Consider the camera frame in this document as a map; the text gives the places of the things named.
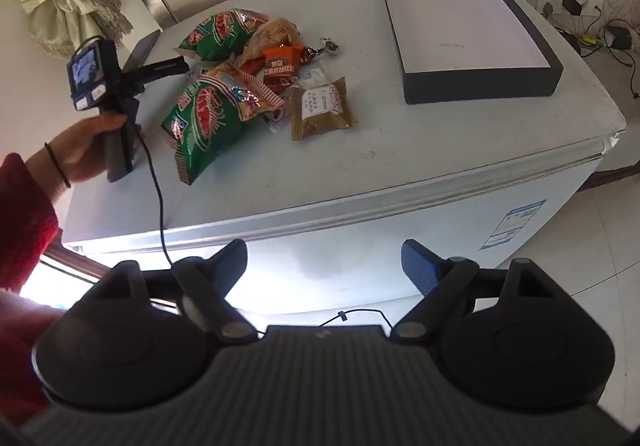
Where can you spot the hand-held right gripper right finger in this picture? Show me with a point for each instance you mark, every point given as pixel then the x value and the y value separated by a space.
pixel 421 268

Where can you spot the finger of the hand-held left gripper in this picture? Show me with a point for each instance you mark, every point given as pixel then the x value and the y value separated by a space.
pixel 165 68

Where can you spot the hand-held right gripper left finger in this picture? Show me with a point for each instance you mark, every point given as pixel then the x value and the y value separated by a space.
pixel 234 263

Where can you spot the green shrimp chip bag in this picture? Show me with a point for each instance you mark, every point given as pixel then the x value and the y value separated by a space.
pixel 220 38
pixel 215 125

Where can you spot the tan bread packet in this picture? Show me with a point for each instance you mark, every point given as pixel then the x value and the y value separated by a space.
pixel 272 35

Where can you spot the orange snack packet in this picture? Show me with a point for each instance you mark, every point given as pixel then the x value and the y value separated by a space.
pixel 280 63

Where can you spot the clear white snack packet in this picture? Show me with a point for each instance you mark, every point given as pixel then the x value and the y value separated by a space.
pixel 311 77

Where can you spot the brown pastry packet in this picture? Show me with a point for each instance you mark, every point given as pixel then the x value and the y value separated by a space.
pixel 320 108

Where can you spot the panda candy packet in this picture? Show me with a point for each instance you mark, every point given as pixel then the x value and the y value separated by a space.
pixel 328 46

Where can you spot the dark grey cardboard box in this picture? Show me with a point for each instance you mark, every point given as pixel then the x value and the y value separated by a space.
pixel 460 15

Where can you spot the person's left hand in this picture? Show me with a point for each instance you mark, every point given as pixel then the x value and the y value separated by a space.
pixel 85 150

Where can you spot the dark smartphone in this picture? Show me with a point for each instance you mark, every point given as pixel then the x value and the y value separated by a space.
pixel 142 50

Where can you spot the blue white freezer sticker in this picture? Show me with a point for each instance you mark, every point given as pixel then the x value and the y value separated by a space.
pixel 512 226

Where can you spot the white chest freezer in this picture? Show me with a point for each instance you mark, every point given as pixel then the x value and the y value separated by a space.
pixel 450 150

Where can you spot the person's red clothed torso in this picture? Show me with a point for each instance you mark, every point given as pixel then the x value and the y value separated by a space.
pixel 20 356

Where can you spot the yellow green small gadget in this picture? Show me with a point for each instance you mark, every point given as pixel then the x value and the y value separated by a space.
pixel 590 39

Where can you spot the black plug charger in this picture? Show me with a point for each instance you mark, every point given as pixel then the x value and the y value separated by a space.
pixel 571 5

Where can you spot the white wall socket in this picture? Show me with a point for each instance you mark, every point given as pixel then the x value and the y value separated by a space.
pixel 590 3

